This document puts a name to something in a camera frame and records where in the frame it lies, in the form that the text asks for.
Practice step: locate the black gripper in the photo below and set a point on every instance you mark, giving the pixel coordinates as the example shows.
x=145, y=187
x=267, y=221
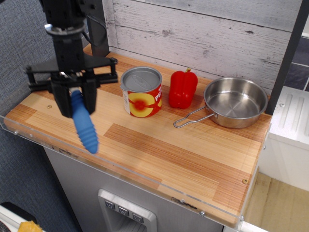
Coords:
x=72, y=68

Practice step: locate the blue handled metal fork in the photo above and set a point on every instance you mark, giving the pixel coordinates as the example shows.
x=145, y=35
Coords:
x=82, y=121

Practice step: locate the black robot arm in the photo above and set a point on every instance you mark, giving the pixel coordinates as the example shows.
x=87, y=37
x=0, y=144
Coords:
x=62, y=14

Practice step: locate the red yellow food can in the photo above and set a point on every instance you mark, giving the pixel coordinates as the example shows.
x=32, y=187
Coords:
x=142, y=91

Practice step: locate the red bell pepper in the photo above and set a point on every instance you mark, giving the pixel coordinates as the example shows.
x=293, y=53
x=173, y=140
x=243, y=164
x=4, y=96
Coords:
x=182, y=88

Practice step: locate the grey toy fridge cabinet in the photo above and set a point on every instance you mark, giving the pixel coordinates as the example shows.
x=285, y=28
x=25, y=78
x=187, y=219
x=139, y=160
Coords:
x=82, y=183

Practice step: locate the silver dispenser button panel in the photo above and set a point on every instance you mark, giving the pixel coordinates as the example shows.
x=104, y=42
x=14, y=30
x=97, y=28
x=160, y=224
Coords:
x=125, y=212

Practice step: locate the yellow object at corner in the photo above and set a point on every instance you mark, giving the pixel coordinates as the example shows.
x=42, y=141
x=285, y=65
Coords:
x=29, y=226

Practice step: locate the small steel pan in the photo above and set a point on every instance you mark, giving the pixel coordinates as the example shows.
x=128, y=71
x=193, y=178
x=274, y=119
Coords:
x=231, y=102

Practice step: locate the clear acrylic table guard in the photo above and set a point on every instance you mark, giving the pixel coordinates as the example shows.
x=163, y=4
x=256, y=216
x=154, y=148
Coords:
x=207, y=168

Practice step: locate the white toy sink unit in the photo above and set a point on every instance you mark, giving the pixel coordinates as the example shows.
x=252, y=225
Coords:
x=285, y=156

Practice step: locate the dark grey left post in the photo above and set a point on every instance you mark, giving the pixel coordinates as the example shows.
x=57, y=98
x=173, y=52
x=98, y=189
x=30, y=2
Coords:
x=97, y=28

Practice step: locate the dark grey post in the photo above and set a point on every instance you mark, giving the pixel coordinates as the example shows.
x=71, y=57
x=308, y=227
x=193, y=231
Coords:
x=288, y=56
x=97, y=28

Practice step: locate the dark grey right post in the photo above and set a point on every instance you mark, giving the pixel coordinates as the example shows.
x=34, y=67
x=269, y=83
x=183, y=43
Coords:
x=288, y=56

